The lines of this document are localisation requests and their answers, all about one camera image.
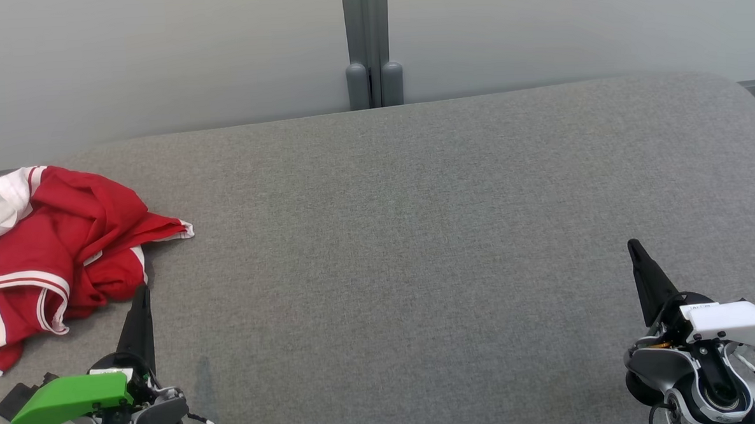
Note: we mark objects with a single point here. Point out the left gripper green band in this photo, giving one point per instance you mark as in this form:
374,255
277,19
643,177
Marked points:
73,397

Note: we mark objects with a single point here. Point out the red basketball shorts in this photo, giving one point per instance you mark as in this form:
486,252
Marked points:
155,228

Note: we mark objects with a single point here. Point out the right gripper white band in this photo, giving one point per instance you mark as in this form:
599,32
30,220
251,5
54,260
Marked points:
739,323

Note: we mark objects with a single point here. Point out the grey partition post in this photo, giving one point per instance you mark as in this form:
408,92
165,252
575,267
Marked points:
370,40

